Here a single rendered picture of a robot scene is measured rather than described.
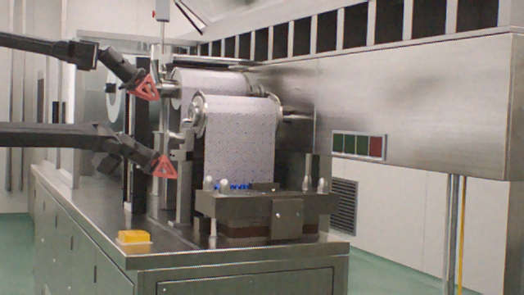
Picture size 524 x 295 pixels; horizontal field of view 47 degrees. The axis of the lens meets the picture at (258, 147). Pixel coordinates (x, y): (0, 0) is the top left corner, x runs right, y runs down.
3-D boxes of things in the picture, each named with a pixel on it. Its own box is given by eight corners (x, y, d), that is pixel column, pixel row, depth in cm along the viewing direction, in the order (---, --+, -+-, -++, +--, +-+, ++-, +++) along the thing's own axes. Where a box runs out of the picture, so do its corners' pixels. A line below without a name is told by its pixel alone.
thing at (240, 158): (203, 192, 184) (205, 132, 183) (272, 192, 194) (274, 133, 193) (203, 193, 183) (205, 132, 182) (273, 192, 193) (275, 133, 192)
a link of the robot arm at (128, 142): (118, 133, 168) (118, 126, 173) (104, 152, 169) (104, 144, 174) (139, 147, 170) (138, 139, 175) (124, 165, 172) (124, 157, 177)
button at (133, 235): (118, 238, 167) (118, 230, 166) (142, 238, 170) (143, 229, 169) (124, 244, 160) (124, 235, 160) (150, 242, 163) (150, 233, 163)
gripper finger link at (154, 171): (173, 188, 174) (146, 171, 170) (165, 185, 180) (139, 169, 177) (185, 167, 175) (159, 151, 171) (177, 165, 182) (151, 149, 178)
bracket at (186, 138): (166, 224, 192) (169, 128, 190) (186, 224, 194) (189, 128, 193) (171, 227, 187) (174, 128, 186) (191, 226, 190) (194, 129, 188)
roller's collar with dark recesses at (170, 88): (156, 97, 210) (157, 79, 210) (173, 98, 213) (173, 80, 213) (162, 97, 205) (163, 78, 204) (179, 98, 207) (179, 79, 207)
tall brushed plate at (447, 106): (128, 128, 399) (128, 82, 398) (168, 129, 411) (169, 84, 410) (495, 182, 121) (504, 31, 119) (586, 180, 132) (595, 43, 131)
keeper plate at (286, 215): (268, 238, 171) (269, 199, 171) (299, 236, 176) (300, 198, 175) (272, 239, 169) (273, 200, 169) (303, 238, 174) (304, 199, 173)
